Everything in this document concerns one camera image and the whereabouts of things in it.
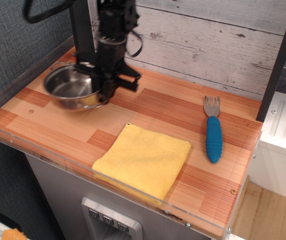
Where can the orange black object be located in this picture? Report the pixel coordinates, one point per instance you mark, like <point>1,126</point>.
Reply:
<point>13,234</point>

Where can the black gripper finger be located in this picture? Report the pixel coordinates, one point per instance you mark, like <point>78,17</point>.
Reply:
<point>108,88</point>
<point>96,83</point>

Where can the dark left upright post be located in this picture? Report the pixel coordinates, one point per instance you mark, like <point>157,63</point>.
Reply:
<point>82,31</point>

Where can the grey cabinet with dispenser panel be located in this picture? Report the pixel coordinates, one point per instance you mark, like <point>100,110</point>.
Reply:
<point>64,192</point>

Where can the blue handled metal fork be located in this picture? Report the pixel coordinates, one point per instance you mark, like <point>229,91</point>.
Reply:
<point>214,137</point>

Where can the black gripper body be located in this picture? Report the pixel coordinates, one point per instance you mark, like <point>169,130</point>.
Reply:
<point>110,64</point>

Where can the stainless steel pot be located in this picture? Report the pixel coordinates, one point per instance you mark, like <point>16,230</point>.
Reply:
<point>70,89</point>

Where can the dark upright post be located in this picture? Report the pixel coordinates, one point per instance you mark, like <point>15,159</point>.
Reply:
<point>273,82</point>
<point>82,31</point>

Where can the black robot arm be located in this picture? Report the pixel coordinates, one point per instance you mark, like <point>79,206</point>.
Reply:
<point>117,19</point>

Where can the yellow folded cloth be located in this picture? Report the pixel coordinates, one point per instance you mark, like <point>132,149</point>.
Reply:
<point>143,163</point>

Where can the clear acrylic table guard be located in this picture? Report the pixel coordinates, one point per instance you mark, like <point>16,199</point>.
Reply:
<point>90,205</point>

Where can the dark right upright post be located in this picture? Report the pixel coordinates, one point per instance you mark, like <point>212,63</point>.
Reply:
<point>273,82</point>

